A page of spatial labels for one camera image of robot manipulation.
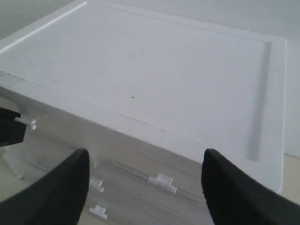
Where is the white plastic drawer cabinet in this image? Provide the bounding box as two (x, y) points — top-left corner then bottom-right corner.
(0, 0), (287, 193)

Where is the translucent top drawer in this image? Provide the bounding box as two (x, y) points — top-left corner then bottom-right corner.
(0, 98), (202, 192)

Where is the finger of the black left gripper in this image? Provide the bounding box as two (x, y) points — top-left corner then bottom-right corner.
(0, 107), (26, 147)

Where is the translucent bottom drawer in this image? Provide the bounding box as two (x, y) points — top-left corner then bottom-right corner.
(85, 197), (213, 225)

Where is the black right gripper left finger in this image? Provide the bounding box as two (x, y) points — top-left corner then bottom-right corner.
(0, 149), (90, 225)

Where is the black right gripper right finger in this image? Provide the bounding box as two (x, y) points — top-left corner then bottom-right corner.
(202, 149), (300, 225)

